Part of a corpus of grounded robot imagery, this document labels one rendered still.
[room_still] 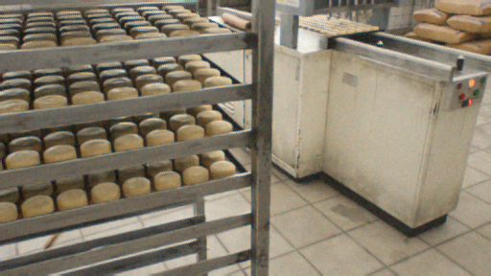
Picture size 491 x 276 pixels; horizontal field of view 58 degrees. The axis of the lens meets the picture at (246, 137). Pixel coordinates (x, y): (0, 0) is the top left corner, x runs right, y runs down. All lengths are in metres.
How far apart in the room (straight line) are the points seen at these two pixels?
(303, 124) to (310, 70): 0.31
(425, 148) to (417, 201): 0.28
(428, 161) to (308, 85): 0.74
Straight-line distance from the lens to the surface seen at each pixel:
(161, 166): 0.91
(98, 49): 0.71
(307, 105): 2.50
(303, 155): 2.61
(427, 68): 2.10
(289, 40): 2.47
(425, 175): 2.24
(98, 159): 0.77
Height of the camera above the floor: 1.39
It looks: 24 degrees down
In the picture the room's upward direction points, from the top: straight up
